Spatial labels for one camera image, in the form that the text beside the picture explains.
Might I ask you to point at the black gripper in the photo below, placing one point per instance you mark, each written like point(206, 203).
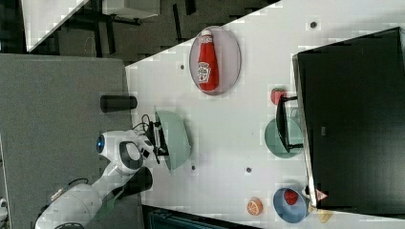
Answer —
point(154, 133)

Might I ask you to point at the green plastic strainer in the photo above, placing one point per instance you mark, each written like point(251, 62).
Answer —
point(175, 139)

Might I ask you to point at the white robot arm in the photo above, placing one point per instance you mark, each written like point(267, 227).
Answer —
point(75, 206)

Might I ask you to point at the red ketchup bottle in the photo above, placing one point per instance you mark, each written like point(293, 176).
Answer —
point(208, 73)

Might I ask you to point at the pink round plate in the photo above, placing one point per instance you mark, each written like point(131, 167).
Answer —
point(228, 57)

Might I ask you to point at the green round plate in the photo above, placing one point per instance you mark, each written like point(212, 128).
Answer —
point(274, 142)

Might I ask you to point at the orange slice toy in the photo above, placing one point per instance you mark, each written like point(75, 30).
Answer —
point(254, 207)

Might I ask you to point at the red strawberry toy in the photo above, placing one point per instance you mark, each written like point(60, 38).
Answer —
point(290, 197)

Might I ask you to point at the blue bowl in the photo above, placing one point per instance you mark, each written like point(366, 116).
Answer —
point(290, 213)

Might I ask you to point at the yellow banana toy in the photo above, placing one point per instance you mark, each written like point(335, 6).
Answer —
point(323, 215)

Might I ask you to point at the black cylinder post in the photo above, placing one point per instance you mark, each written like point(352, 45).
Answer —
point(115, 103)

